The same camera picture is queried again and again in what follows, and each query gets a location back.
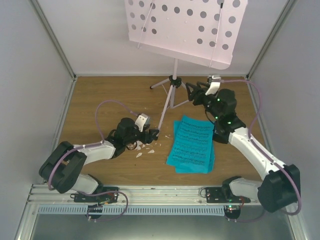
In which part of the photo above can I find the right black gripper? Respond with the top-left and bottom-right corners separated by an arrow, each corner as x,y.
186,81 -> 222,120

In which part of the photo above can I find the cyan sheet music page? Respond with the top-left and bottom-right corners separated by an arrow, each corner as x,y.
166,115 -> 214,170
173,120 -> 216,175

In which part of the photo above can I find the white music stand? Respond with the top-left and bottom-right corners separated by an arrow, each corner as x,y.
124,0 -> 248,128

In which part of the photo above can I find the black metronome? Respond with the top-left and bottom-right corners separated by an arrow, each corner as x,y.
212,125 -> 230,144

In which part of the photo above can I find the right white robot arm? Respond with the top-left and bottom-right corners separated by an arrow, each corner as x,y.
185,78 -> 302,216

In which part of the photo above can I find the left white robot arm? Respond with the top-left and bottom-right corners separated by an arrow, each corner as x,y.
38,114 -> 160,202

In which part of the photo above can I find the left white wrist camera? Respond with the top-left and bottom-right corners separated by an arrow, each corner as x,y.
135,113 -> 150,132

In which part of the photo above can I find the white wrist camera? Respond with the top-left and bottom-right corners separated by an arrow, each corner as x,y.
205,74 -> 221,96
135,113 -> 150,132

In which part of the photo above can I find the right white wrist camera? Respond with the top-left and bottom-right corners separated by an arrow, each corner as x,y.
205,74 -> 221,96

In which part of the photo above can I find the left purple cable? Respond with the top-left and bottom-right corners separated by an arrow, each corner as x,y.
47,99 -> 140,196

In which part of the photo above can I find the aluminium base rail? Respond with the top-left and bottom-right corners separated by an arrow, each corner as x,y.
26,183 -> 298,216

